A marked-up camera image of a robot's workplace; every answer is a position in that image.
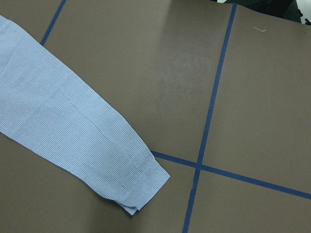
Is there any blue striped button shirt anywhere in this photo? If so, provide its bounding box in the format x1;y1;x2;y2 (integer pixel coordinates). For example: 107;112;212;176
0;17;170;215

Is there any brown table mat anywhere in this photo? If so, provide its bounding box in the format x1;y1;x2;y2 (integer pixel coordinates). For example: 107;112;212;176
0;0;311;233

